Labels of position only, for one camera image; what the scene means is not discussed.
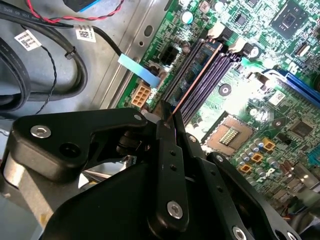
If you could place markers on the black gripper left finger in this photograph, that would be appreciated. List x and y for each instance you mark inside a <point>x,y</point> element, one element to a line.
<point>50,147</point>

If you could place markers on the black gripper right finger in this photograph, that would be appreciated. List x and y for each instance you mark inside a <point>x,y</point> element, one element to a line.
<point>207,172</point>

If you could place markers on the RAM stick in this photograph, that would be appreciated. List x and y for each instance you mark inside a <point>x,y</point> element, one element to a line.
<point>203,62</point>

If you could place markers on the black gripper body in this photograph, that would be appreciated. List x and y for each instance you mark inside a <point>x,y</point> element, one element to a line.
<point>105,212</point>

